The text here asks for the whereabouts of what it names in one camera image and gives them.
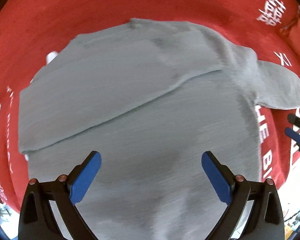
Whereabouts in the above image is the red printed bedspread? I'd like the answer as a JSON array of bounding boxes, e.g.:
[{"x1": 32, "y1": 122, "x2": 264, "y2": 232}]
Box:
[{"x1": 0, "y1": 0, "x2": 300, "y2": 211}]

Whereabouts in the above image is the grey knit sweater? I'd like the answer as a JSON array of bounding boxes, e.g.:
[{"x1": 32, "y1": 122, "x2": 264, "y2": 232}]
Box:
[{"x1": 18, "y1": 18, "x2": 300, "y2": 239}]

